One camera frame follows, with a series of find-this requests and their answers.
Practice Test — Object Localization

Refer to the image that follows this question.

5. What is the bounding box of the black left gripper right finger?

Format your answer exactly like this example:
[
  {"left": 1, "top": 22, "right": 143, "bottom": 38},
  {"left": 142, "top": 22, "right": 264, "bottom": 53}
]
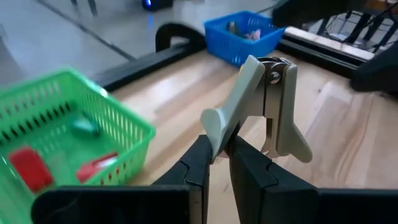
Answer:
[{"left": 228, "top": 136, "right": 398, "bottom": 224}]

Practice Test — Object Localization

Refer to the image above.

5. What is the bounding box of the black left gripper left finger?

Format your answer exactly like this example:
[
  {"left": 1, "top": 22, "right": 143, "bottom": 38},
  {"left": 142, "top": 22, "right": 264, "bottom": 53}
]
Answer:
[{"left": 30, "top": 134, "right": 213, "bottom": 224}]

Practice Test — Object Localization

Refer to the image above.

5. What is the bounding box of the grey staple remover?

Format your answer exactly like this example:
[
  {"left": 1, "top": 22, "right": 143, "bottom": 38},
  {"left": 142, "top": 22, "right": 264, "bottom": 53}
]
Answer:
[{"left": 200, "top": 55, "right": 313, "bottom": 164}]

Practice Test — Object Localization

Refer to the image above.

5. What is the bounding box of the pink staple remover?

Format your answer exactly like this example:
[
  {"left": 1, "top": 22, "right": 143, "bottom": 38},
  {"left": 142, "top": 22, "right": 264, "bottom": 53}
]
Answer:
[{"left": 244, "top": 28, "right": 262, "bottom": 41}]

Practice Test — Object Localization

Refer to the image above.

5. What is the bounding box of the green plastic basket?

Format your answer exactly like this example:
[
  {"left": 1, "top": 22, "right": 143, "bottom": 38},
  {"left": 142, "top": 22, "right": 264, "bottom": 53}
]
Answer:
[{"left": 0, "top": 68, "right": 156, "bottom": 224}]

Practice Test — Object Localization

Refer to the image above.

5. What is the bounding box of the blue plastic basket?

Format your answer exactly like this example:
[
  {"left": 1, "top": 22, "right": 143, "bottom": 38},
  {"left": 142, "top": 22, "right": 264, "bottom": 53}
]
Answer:
[{"left": 203, "top": 10, "right": 287, "bottom": 68}]

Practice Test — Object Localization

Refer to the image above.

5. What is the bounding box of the black device with blue light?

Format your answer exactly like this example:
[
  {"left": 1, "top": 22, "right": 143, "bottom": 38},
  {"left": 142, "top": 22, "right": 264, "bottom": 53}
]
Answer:
[{"left": 141, "top": 0, "right": 174, "bottom": 12}]

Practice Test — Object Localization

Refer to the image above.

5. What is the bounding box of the black aluminium table frame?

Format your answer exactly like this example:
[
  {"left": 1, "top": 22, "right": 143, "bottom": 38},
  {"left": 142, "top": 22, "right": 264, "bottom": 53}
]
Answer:
[{"left": 91, "top": 21, "right": 377, "bottom": 93}]

